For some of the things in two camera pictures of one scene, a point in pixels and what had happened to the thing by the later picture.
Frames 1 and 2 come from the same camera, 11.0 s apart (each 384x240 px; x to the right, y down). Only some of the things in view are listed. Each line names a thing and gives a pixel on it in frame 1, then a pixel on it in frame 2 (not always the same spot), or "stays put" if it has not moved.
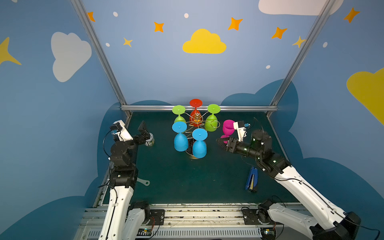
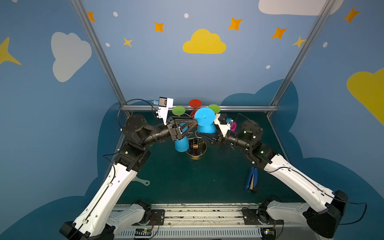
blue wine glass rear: (181, 141) stays put
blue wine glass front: (199, 146) to (205, 117)
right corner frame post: (321, 17) stays put
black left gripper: (142, 136) to (173, 130)
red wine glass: (195, 117) stays put
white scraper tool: (145, 182) stays put
